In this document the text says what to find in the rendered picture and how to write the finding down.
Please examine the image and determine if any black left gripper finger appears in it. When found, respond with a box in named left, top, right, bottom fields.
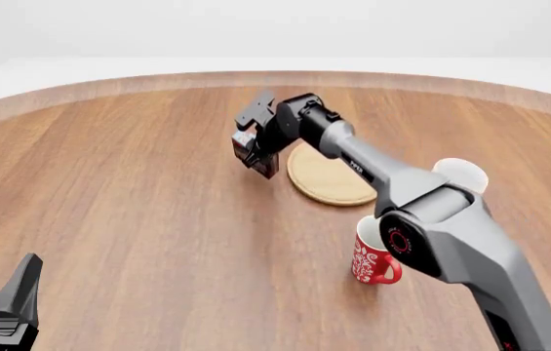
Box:
left=0, top=252, right=44, bottom=328

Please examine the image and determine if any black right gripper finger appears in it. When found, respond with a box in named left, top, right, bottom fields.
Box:
left=244, top=139, right=262, bottom=171

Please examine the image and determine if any red mug with white pattern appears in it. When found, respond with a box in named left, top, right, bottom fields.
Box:
left=350, top=214, right=404, bottom=287

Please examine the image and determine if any round wooden plate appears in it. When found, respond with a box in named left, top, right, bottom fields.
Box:
left=287, top=143, right=379, bottom=208

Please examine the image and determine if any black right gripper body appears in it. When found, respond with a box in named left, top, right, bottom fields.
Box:
left=254, top=117, right=300, bottom=161

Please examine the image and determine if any chocolate pudding box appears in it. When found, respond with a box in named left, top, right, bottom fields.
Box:
left=231, top=129, right=279, bottom=180

